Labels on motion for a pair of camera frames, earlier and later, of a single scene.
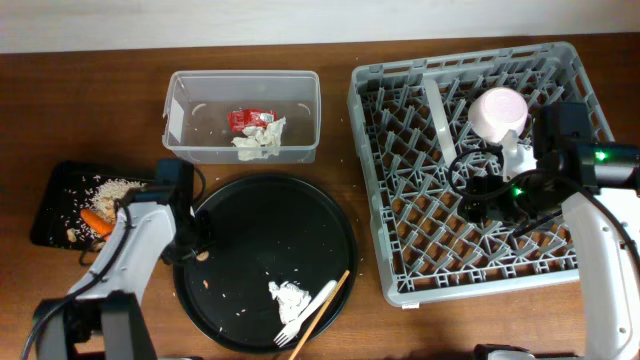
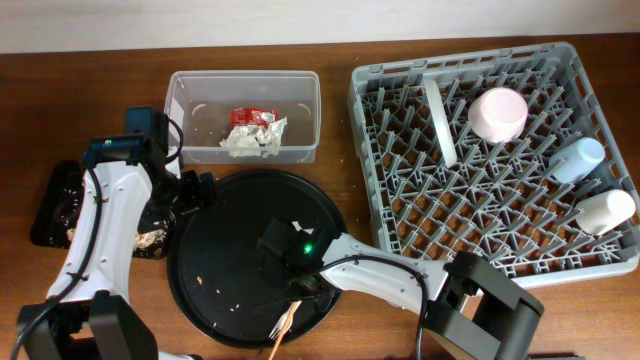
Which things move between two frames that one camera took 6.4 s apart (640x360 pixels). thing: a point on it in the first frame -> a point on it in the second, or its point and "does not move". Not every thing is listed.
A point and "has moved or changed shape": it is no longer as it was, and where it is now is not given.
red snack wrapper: (243, 118) does not move
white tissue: (291, 299) -> (242, 142)
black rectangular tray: (67, 189) does not move
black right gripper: (481, 194) -> (283, 279)
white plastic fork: (292, 326) has moved or changed shape
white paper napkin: (260, 143) does not move
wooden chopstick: (319, 315) -> (284, 327)
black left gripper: (172, 257) -> (195, 196)
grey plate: (442, 121) does not move
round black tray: (266, 228) does not move
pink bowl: (496, 111) does not move
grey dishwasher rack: (416, 144) does not move
